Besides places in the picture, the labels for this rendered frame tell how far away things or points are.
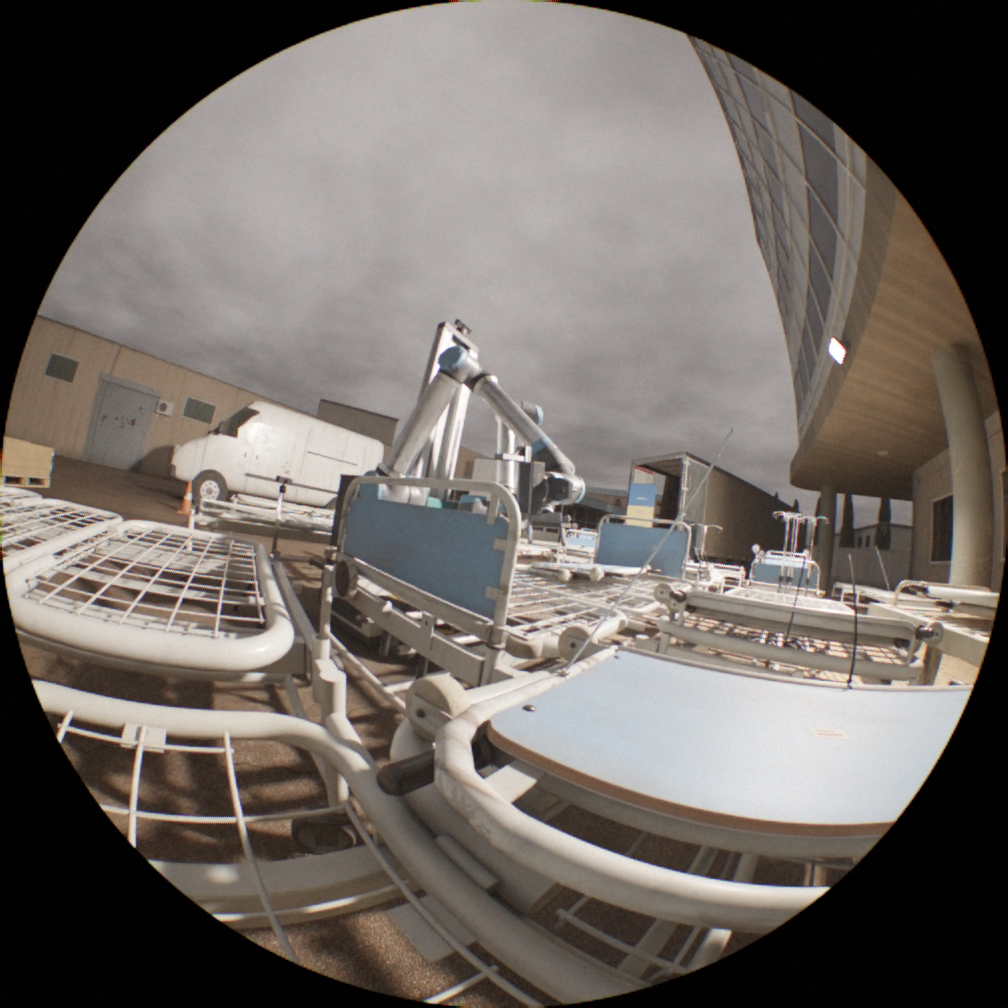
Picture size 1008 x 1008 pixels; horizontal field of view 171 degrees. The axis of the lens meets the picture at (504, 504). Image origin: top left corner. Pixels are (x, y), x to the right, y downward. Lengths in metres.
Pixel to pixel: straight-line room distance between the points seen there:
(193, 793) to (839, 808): 0.99
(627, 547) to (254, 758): 2.47
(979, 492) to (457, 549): 4.78
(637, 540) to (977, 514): 3.97
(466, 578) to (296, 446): 7.66
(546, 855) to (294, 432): 8.17
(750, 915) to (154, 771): 1.01
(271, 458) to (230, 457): 0.98
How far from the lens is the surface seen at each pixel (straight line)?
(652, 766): 0.23
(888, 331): 4.78
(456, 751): 0.20
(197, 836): 0.88
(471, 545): 0.66
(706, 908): 0.16
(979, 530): 4.68
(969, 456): 4.81
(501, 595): 0.59
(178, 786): 0.98
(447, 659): 0.70
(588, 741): 0.23
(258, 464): 7.87
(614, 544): 2.63
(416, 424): 1.33
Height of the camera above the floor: 0.70
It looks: 4 degrees up
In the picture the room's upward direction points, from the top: 9 degrees clockwise
